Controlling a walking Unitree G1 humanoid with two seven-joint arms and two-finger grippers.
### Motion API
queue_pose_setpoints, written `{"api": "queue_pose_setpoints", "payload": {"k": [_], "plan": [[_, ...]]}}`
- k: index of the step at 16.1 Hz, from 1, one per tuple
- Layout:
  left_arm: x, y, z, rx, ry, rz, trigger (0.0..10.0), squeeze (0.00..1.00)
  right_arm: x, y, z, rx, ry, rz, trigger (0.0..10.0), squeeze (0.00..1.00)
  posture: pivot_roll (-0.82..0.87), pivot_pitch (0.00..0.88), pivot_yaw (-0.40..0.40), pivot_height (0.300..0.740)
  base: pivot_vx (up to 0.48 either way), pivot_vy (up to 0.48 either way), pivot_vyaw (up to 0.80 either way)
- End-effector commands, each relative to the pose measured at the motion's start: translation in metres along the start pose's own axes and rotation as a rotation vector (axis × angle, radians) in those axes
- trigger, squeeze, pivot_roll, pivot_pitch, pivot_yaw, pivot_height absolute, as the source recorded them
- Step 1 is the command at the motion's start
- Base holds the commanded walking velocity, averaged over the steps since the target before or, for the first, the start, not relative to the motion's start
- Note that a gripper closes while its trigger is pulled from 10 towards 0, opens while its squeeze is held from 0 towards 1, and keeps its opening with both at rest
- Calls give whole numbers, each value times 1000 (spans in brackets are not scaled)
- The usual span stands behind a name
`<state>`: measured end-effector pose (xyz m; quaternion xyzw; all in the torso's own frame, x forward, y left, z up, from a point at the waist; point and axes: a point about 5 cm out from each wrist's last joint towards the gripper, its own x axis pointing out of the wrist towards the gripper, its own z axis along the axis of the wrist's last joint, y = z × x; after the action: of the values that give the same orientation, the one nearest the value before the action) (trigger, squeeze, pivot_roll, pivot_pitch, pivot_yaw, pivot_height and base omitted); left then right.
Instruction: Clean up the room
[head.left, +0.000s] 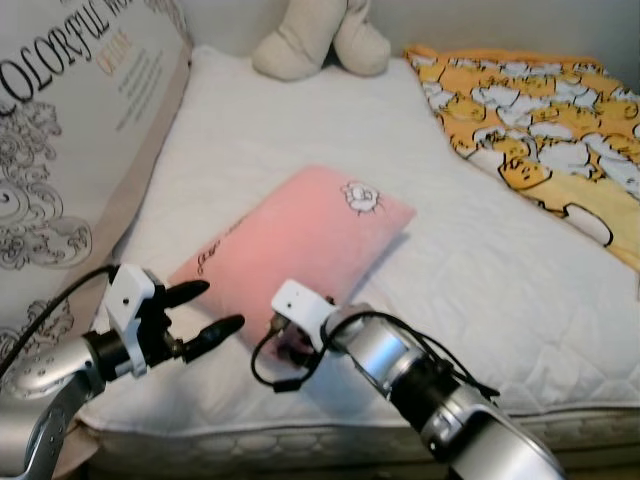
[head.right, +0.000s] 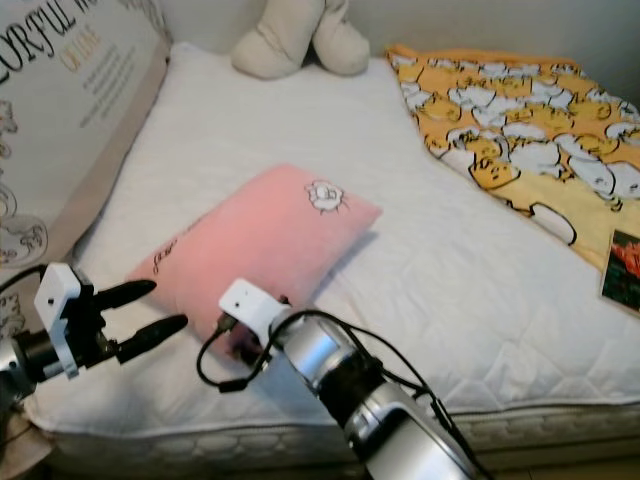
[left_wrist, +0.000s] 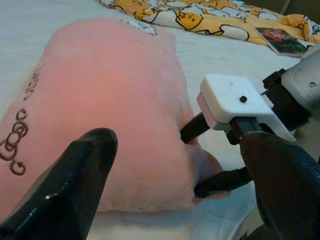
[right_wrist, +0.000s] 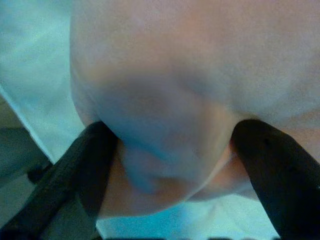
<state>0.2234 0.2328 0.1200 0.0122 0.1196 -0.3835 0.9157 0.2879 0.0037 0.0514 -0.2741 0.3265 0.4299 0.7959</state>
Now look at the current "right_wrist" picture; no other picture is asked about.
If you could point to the pink plush pillow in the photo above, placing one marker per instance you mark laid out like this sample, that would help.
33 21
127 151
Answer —
175 62

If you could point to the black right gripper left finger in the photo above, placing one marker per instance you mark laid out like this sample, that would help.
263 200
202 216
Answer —
62 187

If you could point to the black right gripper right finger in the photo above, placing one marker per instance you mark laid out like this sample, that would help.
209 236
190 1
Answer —
282 180

